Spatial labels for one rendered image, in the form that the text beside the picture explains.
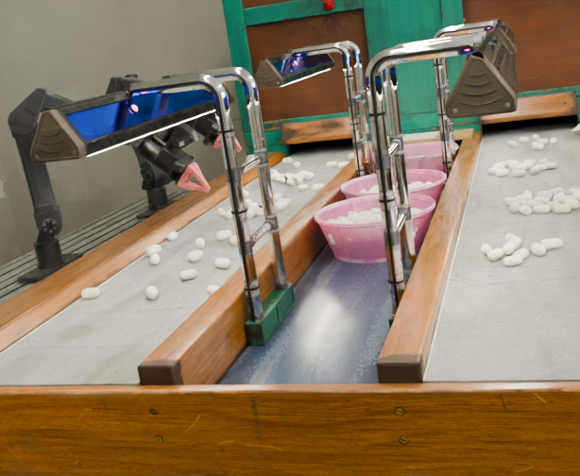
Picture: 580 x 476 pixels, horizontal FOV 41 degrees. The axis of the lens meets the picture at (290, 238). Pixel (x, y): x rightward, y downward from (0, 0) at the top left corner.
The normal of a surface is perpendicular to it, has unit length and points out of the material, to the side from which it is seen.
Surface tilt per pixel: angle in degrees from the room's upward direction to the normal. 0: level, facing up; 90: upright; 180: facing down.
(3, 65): 90
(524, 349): 0
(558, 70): 89
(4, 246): 89
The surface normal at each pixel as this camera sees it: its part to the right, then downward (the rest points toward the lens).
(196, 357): 0.95, -0.07
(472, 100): -0.27, 0.26
